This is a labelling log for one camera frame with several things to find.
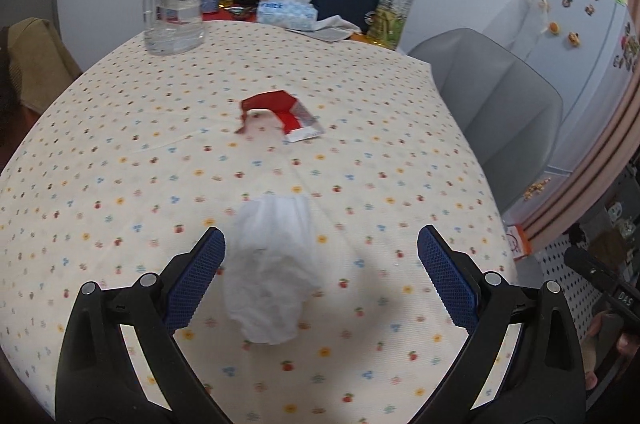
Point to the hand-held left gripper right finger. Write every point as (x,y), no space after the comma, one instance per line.
(450,279)

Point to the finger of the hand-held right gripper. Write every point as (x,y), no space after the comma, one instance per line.
(592,266)

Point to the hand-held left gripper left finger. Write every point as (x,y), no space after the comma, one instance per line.
(195,279)

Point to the white tissue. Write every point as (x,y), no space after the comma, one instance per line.
(270,274)

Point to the red paper wrapper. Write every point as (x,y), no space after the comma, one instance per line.
(287,114)

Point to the person's right hand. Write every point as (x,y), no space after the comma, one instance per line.
(595,344)

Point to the white pegboard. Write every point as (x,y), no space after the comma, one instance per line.
(555,264)

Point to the orange white cardboard box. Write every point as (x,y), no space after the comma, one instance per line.
(520,244)

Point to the cluster of yellow fridge magnets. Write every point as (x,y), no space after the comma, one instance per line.
(536,188)

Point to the white refrigerator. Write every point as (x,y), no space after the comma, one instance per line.
(585,104)

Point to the grey upholstered chair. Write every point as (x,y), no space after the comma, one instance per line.
(490,104)

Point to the cluster of colourful fridge magnets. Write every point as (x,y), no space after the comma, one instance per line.
(627,54)

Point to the yellow brown figure magnet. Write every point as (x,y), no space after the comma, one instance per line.
(574,38)

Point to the round orange fridge magnet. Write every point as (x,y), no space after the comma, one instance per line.
(553,28)

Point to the clear bottle with green label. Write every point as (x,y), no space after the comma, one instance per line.
(392,14)

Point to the small dark bowl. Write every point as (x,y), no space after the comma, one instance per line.
(240,11)

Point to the brown chair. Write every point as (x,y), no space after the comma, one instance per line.
(40,54)

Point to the white cloth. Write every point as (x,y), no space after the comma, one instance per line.
(332,27)

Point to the blue white tissue pack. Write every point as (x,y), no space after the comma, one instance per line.
(285,12)

